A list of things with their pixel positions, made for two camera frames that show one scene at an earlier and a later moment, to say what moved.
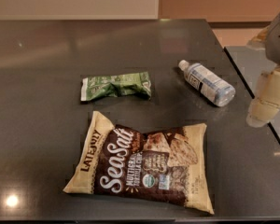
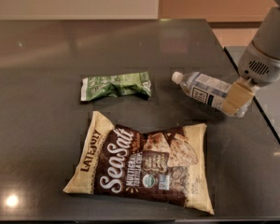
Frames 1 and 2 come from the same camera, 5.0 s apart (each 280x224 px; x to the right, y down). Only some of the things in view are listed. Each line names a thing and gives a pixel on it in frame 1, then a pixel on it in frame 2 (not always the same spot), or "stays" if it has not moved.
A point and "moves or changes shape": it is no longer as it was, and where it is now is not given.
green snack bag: [105, 86] stays
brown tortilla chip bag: [123, 161] stays
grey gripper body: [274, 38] → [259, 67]
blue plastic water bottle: [208, 83] moves or changes shape
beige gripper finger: [272, 93] → [238, 96]
